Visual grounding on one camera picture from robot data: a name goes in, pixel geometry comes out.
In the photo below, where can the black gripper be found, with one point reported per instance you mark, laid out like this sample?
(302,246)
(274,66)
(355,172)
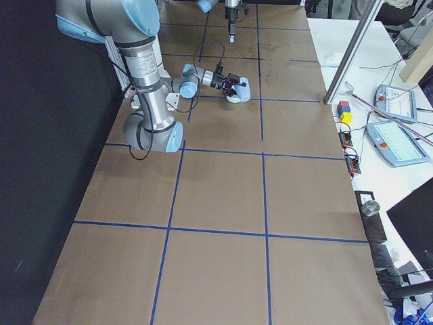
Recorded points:
(231,14)
(218,81)

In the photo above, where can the light blue plastic cup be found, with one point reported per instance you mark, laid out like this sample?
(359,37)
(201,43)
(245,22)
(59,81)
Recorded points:
(243,92)

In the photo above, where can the mint green bowl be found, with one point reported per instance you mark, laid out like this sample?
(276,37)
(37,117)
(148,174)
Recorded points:
(233,99)

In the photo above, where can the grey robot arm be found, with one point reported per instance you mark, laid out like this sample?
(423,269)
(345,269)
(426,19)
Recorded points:
(134,26)
(206,5)

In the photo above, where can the red blue yellow blocks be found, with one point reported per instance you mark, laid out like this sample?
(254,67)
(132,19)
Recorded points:
(344,111)

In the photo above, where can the black power adapter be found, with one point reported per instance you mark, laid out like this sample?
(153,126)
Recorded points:
(345,139)
(352,163)

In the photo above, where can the far teach pendant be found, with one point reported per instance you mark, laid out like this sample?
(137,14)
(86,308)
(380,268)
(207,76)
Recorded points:
(397,102)

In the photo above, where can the teach pendant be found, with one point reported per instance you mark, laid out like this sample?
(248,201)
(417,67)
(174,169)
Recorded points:
(397,102)
(396,145)

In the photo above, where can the near teach pendant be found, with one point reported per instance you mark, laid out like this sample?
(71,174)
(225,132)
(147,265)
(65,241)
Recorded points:
(396,145)

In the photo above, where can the small steel cup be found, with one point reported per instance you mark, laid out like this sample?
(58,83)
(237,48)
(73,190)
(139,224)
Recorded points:
(370,208)

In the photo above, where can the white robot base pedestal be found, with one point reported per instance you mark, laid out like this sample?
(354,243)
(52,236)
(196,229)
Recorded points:
(172,99)

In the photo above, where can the aluminium frame post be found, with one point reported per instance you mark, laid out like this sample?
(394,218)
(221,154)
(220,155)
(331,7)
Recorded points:
(348,58)

